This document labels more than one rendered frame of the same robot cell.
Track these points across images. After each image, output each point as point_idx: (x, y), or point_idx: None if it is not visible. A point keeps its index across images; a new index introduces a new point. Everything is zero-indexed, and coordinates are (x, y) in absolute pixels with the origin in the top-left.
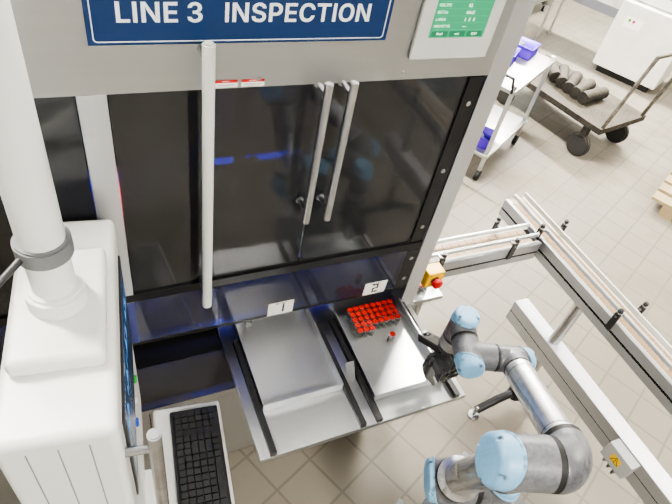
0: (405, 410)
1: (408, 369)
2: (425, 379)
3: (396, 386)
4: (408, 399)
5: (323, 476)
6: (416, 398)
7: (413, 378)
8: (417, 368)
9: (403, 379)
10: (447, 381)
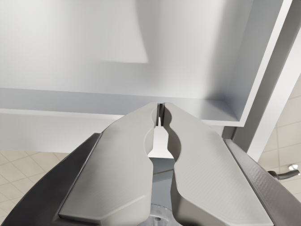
0: (47, 144)
1: (115, 1)
2: (166, 78)
3: (31, 65)
4: (67, 120)
5: None
6: (96, 125)
7: (118, 56)
8: (163, 13)
9: (71, 45)
10: (234, 131)
